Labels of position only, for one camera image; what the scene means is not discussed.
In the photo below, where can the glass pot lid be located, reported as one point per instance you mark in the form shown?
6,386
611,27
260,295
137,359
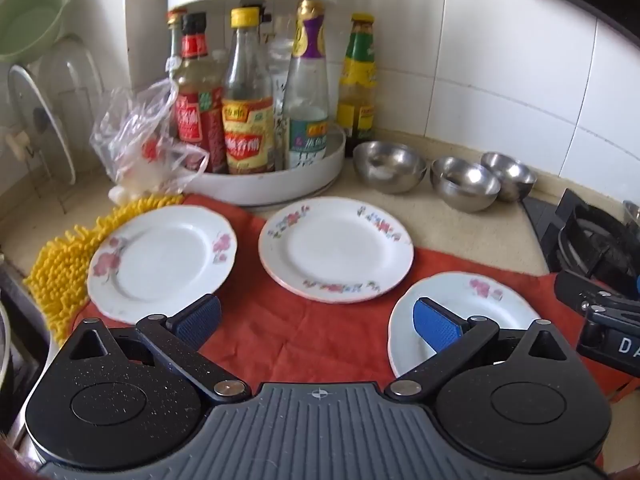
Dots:
45,120

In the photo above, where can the purple-label clear bottle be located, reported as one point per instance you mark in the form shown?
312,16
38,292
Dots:
309,105

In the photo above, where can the red-capped soy sauce bottle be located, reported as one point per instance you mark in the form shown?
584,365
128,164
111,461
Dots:
197,105

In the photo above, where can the dark brown bottle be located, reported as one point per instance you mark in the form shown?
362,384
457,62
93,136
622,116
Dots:
174,45

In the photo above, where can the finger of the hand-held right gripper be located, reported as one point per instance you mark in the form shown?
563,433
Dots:
580,290

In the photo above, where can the black gas stove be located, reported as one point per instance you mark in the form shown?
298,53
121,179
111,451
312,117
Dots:
590,235

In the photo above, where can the clear plastic bag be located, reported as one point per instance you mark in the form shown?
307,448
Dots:
135,140

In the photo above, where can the large stainless steel bowl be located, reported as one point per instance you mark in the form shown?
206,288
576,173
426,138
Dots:
390,167

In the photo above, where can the green-label sauce bottle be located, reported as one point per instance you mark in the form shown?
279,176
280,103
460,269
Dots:
357,90

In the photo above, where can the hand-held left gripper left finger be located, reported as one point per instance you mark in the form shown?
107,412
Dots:
200,321

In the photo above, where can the small steel bowl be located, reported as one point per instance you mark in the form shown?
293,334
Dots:
632,212

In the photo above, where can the white plate small floral rim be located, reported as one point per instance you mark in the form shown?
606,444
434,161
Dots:
335,250

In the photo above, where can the green plastic basin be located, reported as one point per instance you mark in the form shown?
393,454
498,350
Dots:
30,25

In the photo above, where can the white two-tier condiment turntable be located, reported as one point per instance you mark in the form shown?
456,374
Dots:
280,187

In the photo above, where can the yellow-capped sauce bottle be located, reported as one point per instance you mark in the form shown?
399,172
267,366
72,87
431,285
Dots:
247,115

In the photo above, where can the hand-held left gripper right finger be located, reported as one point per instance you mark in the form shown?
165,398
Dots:
434,327

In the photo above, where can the white plate pink flowers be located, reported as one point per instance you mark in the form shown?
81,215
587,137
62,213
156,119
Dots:
490,302
155,265

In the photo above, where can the yellow chenille mat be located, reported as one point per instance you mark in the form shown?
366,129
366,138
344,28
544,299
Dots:
60,270

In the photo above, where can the red cloth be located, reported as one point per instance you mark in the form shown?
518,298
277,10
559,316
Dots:
310,330

